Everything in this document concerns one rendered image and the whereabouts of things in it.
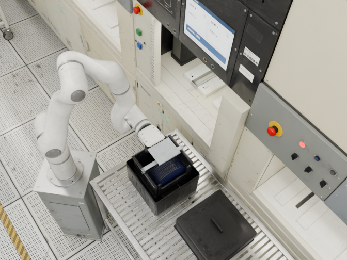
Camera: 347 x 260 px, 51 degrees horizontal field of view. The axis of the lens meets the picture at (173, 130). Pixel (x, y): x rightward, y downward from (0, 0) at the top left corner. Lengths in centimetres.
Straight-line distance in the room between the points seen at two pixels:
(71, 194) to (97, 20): 127
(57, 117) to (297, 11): 102
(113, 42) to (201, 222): 135
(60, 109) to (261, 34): 85
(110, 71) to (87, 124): 171
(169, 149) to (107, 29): 121
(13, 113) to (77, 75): 200
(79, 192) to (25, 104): 157
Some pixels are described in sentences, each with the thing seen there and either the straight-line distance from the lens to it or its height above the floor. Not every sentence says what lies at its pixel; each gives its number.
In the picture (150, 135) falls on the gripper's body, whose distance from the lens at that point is 175.
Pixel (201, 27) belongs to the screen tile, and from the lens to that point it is 156.
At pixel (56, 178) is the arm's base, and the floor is 77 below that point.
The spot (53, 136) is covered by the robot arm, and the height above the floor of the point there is 121.
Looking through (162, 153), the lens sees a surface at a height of 111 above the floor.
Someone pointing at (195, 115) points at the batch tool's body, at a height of 87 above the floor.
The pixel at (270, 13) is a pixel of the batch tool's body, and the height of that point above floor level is 184.
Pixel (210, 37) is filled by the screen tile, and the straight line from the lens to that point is 154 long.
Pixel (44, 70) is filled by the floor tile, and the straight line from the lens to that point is 366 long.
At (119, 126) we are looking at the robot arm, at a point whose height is 114.
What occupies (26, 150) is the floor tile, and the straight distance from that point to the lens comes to 317.
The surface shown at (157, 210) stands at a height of 83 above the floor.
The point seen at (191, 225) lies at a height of 86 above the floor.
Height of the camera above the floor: 259
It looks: 56 degrees down
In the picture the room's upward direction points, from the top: 4 degrees clockwise
